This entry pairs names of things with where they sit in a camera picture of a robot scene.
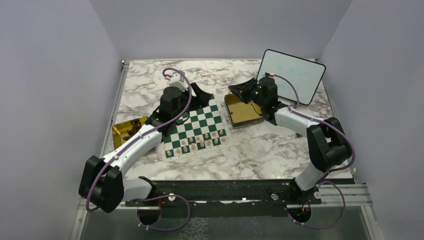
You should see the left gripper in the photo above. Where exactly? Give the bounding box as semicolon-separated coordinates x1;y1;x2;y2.
172;82;211;121

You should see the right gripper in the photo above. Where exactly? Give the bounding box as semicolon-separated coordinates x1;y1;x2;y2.
228;78;266;108

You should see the gold tin with light pieces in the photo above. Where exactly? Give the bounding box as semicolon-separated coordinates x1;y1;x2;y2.
224;94;265;129

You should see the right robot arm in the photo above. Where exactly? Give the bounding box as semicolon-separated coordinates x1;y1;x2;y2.
228;76;354;204

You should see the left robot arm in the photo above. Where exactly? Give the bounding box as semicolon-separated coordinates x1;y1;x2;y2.
78;83;212;213

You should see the green white chess board mat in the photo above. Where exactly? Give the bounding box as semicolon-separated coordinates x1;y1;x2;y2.
159;91;233;162

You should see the pile of dark chess pieces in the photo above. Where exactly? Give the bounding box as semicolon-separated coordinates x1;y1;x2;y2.
123;119;142;141

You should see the gold tin with dark pieces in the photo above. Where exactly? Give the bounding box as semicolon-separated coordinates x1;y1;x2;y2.
112;117;148;150

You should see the small whiteboard on stand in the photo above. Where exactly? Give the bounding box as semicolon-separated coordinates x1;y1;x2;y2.
256;49;326;105

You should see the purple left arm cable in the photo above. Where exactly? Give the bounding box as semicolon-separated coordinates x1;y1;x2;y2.
85;67;194;213

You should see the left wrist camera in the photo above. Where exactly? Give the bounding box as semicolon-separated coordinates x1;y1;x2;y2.
168;73;187;92

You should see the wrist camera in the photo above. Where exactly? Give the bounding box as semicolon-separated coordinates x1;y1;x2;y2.
264;72;275;78
168;73;187;92

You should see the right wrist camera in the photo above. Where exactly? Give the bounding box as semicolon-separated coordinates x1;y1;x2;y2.
264;72;275;78

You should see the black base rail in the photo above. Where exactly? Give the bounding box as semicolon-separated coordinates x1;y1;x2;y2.
124;178;372;220

